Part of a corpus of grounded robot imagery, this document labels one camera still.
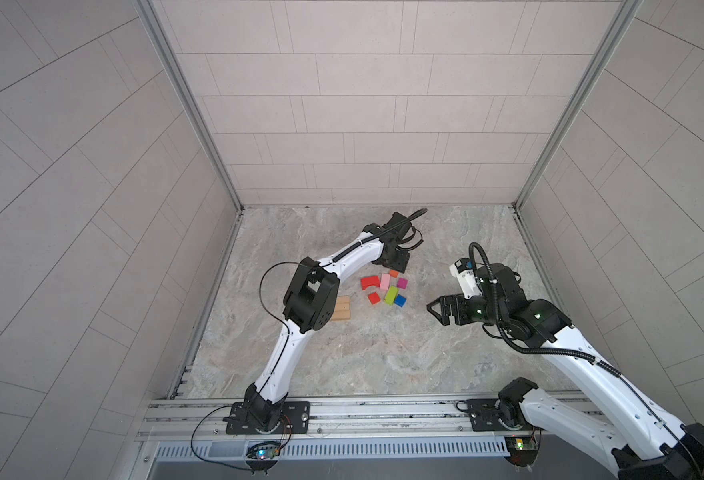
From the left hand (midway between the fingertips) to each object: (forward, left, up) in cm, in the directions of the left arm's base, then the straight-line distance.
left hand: (404, 259), depth 96 cm
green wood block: (-11, +5, -3) cm, 13 cm away
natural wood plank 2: (-16, +20, -3) cm, 25 cm away
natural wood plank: (-17, +20, -4) cm, 27 cm away
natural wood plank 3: (-12, +20, -5) cm, 24 cm away
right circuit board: (-49, -24, -4) cm, 55 cm away
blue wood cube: (-13, +2, -4) cm, 13 cm away
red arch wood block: (-7, +11, -3) cm, 14 cm away
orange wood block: (-4, +3, -3) cm, 6 cm away
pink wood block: (-7, +6, -2) cm, 10 cm away
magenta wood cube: (-7, +1, -4) cm, 8 cm away
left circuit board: (-51, +35, 0) cm, 61 cm away
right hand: (-22, -6, +12) cm, 25 cm away
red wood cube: (-12, +10, -4) cm, 16 cm away
